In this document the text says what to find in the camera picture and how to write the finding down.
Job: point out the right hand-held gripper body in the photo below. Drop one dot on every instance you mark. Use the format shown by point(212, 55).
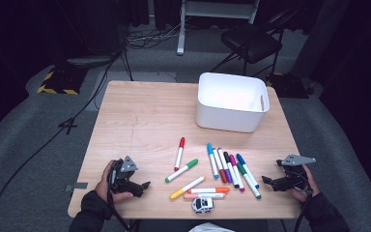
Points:
point(296, 177)

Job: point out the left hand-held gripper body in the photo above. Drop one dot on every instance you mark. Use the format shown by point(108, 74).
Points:
point(124, 174)

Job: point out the dark blue marker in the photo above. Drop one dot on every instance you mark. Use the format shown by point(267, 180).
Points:
point(247, 170)

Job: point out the light green marker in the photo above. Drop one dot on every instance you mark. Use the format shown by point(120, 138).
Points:
point(182, 170)

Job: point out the magenta marker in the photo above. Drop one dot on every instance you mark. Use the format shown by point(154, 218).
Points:
point(236, 172)

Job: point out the black marker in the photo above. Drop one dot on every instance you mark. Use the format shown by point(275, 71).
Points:
point(230, 169)

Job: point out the purple marker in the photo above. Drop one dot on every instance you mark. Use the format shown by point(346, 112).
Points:
point(224, 164)

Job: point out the orange marker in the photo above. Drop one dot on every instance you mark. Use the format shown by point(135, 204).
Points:
point(209, 190)

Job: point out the light blue marker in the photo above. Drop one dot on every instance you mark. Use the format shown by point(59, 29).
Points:
point(212, 161)

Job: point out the white plastic bin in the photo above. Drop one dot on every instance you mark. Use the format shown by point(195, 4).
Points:
point(232, 96)

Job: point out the person's right hand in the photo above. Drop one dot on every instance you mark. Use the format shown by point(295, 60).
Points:
point(314, 188)

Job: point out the person's left hand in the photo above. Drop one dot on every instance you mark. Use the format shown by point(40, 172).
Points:
point(103, 188)

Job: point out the yellow marker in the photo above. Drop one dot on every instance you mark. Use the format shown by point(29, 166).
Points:
point(188, 187)

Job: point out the red marker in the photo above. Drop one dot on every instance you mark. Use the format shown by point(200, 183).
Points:
point(179, 156)

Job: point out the grey tape strip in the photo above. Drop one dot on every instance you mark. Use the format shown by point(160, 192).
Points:
point(77, 187)

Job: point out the pink marker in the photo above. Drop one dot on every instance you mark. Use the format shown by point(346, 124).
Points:
point(204, 195)

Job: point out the white toy car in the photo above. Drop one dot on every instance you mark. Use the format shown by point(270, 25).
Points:
point(203, 205)

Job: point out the black stand base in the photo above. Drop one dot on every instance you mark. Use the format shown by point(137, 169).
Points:
point(286, 85)

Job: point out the white cloth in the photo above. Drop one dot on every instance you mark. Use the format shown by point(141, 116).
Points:
point(211, 228)

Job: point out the yellow black striped base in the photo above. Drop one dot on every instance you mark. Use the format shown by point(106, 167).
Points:
point(61, 82)

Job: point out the grey flat stand base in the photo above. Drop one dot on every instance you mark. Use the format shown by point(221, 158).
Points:
point(90, 60)

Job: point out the black folding chair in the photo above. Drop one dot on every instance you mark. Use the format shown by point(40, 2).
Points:
point(251, 42)

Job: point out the white metal stand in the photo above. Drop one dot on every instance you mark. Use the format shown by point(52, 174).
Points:
point(182, 32)

